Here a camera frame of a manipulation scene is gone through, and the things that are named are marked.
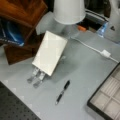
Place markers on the blue plastic bottle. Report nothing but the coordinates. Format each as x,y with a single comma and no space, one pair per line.
102,29

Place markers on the orange small object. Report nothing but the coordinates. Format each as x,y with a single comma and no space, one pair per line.
81,28

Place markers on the blue book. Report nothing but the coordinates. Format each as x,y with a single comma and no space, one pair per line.
10,33

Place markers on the white notepad on stand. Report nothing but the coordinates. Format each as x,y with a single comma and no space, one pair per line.
49,52

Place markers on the black compartment tray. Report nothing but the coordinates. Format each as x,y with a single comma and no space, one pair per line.
106,99

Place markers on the black pen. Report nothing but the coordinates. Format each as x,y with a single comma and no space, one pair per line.
62,92

